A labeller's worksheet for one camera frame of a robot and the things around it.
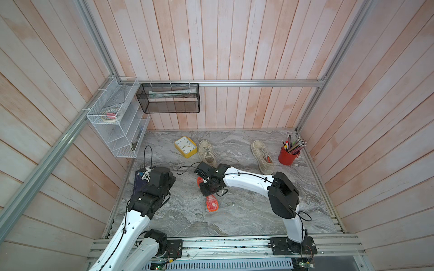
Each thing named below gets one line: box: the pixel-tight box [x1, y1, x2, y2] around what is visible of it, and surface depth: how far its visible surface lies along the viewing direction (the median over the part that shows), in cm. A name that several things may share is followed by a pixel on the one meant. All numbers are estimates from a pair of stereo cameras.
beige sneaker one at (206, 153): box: [197, 140, 218, 168], surface depth 102 cm
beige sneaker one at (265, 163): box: [250, 140, 275, 176], surface depth 100 cm
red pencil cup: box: [278, 146, 301, 166], surface depth 103 cm
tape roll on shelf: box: [101, 108, 120, 123], surface depth 74 cm
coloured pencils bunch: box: [281, 134, 307, 155], surface depth 97 cm
